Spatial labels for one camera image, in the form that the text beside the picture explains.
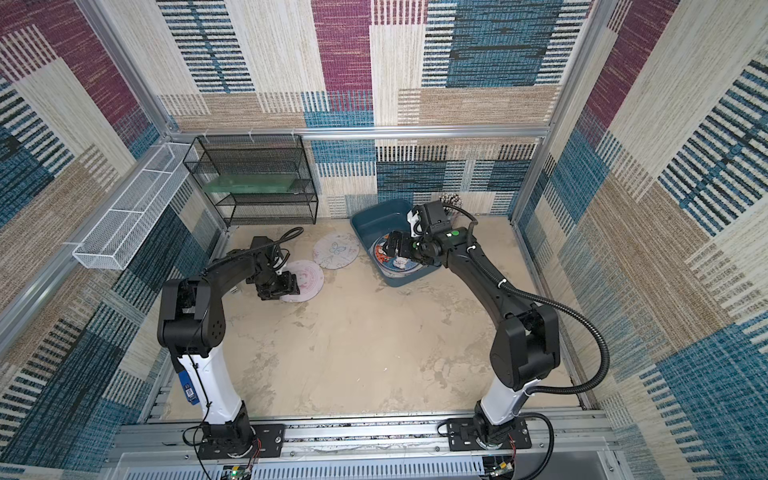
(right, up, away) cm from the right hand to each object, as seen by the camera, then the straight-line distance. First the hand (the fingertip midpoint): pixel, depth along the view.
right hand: (401, 254), depth 85 cm
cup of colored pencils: (+17, +18, +17) cm, 30 cm away
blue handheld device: (-56, -35, -6) cm, 66 cm away
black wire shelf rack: (-47, +33, +17) cm, 60 cm away
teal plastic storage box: (-7, +13, +34) cm, 37 cm away
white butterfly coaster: (-23, +1, +27) cm, 35 cm away
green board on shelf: (-47, +21, +9) cm, 52 cm away
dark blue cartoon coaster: (-2, -3, +17) cm, 17 cm away
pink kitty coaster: (-30, -9, +18) cm, 36 cm away
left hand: (-35, -14, +15) cm, 41 cm away
